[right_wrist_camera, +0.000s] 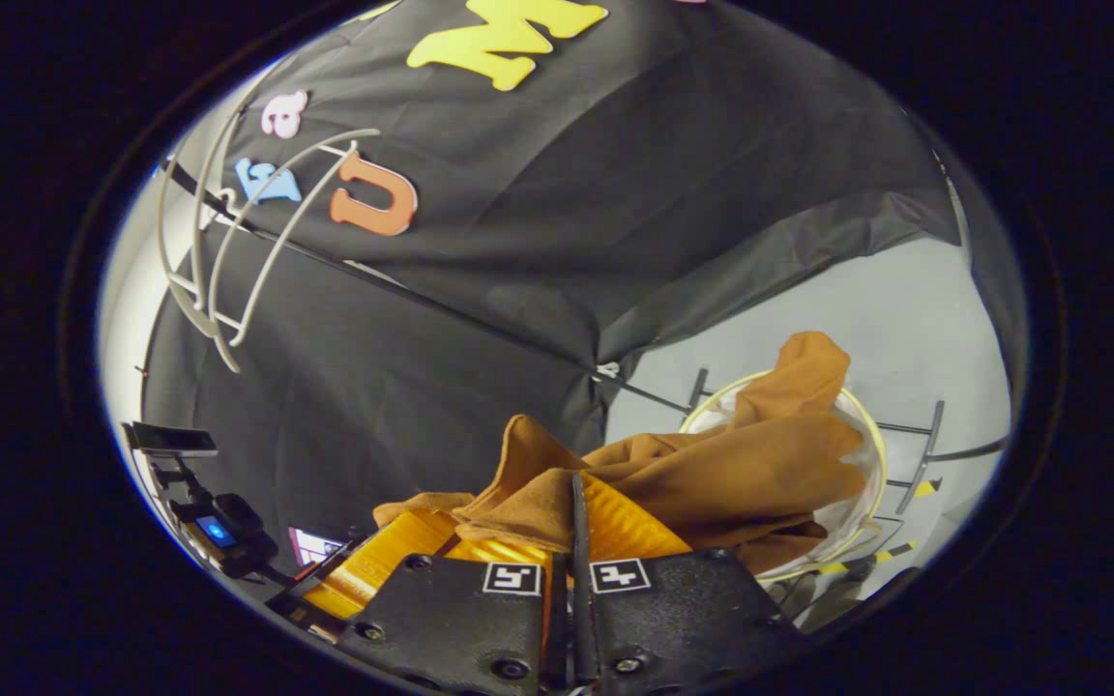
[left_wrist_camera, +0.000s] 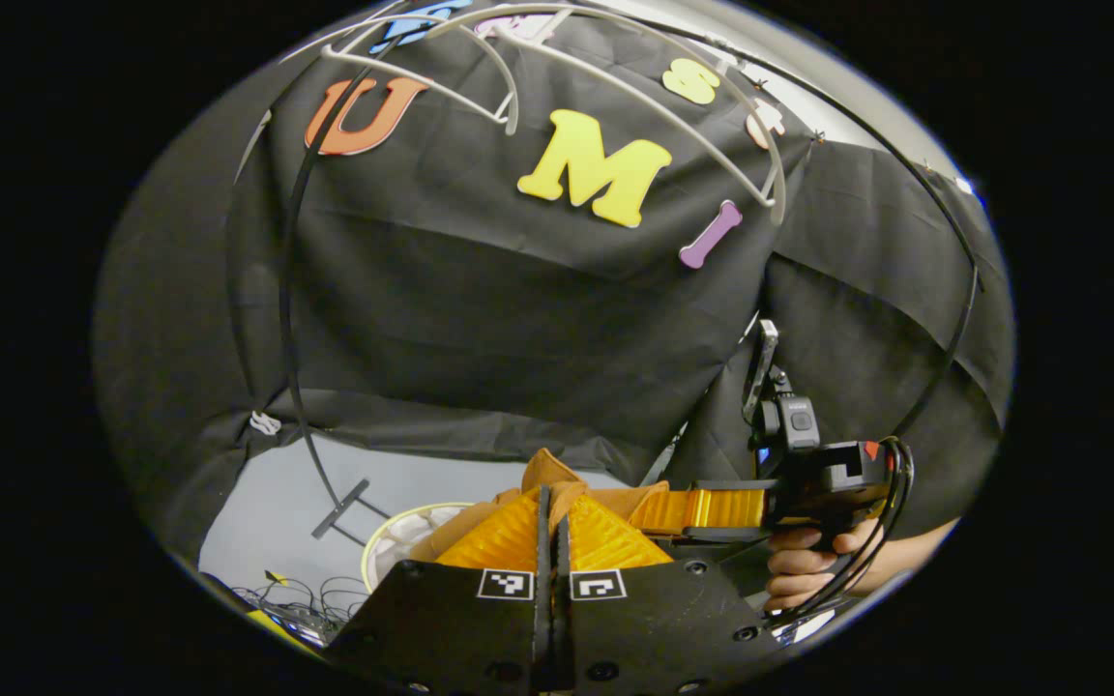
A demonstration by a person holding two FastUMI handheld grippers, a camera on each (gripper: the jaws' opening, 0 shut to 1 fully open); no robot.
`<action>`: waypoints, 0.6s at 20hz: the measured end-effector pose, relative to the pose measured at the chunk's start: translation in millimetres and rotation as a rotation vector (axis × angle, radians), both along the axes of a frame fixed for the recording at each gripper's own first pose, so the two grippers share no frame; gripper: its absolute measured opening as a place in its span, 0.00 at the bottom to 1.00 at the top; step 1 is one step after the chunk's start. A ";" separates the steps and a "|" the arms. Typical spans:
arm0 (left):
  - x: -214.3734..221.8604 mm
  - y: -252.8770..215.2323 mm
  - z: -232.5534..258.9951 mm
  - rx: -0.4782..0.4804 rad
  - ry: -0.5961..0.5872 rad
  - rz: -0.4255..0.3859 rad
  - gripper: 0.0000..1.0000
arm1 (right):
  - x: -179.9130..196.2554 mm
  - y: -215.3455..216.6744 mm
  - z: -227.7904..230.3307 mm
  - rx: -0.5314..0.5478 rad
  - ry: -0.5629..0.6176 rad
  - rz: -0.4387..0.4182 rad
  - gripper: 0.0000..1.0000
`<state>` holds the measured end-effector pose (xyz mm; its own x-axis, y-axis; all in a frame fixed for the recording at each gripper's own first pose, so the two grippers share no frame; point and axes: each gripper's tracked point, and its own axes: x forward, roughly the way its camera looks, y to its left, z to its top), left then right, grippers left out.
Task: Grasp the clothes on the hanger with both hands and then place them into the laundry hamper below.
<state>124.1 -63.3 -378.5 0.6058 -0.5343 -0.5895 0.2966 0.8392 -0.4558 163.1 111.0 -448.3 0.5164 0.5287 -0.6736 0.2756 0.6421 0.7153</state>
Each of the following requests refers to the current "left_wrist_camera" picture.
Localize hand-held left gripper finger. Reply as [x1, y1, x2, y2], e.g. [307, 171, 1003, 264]
[554, 493, 792, 695]
[323, 481, 556, 696]

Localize brown shirt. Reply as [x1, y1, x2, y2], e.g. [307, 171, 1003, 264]
[434, 447, 676, 564]

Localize white laundry hamper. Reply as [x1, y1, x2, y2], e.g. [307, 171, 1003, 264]
[360, 500, 477, 594]

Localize white hanger with wrapped hook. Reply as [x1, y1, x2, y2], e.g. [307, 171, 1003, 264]
[420, 3, 789, 227]

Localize black clothes rack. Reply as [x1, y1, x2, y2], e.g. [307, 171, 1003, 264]
[276, 0, 986, 542]

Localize white empty clothes hanger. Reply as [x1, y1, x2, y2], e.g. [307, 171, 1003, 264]
[318, 14, 521, 137]

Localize black backdrop cloth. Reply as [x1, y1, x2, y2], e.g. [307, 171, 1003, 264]
[91, 0, 1018, 573]

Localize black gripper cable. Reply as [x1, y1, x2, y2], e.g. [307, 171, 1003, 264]
[768, 435, 917, 625]

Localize black floor cables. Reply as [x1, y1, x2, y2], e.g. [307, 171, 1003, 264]
[226, 570, 366, 641]

